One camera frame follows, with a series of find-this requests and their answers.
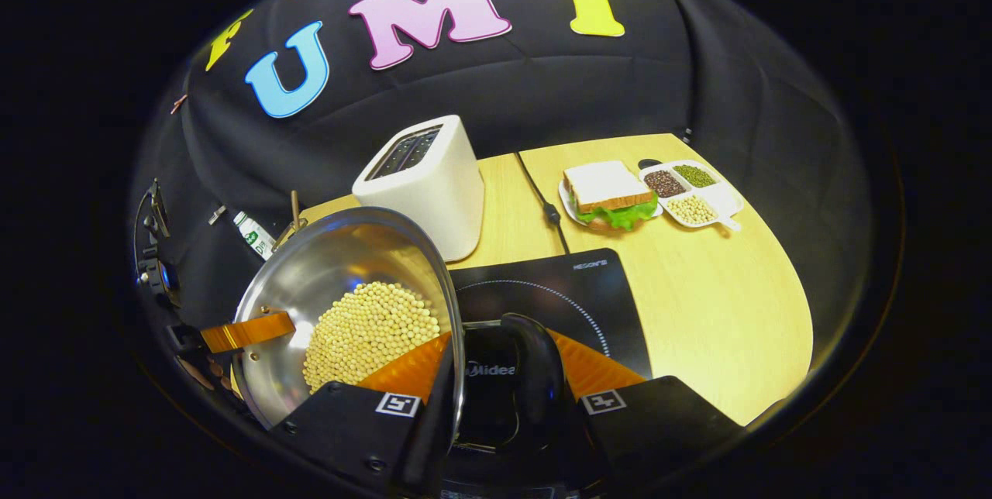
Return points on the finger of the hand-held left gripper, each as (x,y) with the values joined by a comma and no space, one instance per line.
(248,331)

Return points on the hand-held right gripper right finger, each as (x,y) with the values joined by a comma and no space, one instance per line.
(659,421)

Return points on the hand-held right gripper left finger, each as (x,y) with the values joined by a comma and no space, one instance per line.
(349,421)

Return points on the stainless steel pot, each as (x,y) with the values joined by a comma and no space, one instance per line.
(333,259)

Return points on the black induction cooktop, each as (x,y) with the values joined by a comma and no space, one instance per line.
(573,290)

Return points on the silver metal clip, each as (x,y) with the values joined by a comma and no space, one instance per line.
(217,215)

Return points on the pile of yellow soybeans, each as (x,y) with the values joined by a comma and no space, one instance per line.
(364,328)

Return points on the white drink bottle green label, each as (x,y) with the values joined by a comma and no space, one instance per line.
(254,235)

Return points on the red clip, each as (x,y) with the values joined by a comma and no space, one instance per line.
(179,103)

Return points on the white divided grain dish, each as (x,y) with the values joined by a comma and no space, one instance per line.
(694,208)

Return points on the white toaster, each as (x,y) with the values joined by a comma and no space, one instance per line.
(434,189)

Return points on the lettuce sandwich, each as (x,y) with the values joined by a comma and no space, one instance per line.
(608,185)

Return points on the black backdrop cloth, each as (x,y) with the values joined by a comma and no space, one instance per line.
(542,80)

